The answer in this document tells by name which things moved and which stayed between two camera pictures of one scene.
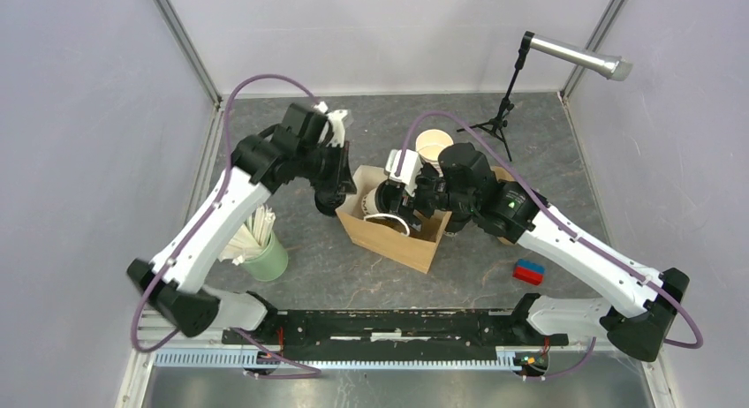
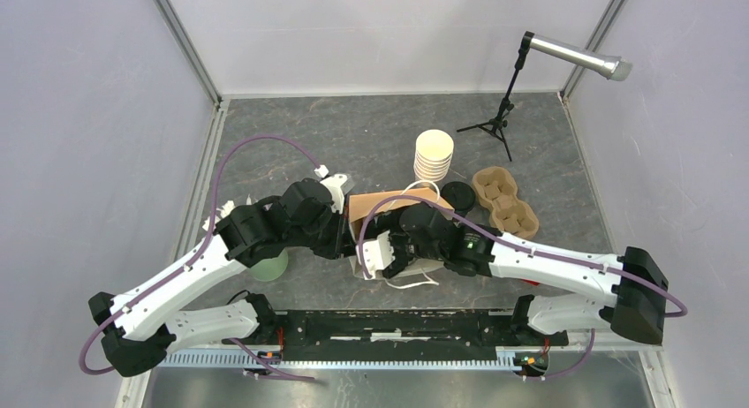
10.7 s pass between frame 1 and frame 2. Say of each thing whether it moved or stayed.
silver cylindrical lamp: stayed
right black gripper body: moved
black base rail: stayed
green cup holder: stayed
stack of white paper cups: stayed
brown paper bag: moved
